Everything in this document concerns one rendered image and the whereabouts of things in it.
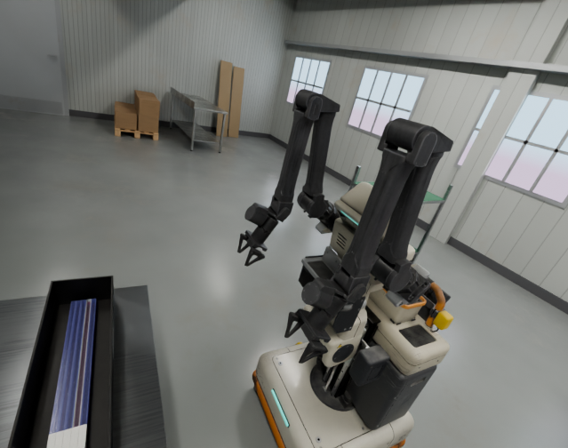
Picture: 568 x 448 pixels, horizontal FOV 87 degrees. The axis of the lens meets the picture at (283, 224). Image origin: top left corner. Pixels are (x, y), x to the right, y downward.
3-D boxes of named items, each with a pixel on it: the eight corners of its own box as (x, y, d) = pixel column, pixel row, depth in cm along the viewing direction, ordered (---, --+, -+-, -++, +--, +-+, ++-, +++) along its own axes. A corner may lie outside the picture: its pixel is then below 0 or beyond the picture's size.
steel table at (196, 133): (196, 131, 721) (200, 92, 683) (222, 154, 599) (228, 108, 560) (168, 127, 685) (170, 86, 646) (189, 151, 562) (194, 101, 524)
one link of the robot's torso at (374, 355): (338, 337, 151) (354, 300, 140) (375, 388, 129) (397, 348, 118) (292, 348, 138) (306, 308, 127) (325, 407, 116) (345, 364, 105)
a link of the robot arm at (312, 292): (369, 288, 76) (348, 268, 82) (344, 276, 69) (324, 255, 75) (340, 323, 78) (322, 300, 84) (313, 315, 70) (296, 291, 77)
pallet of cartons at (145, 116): (151, 125, 665) (152, 92, 634) (163, 140, 583) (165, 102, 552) (108, 121, 619) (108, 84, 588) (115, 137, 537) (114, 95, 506)
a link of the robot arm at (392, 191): (443, 134, 59) (402, 122, 67) (424, 130, 56) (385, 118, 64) (367, 300, 77) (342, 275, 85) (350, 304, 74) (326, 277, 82)
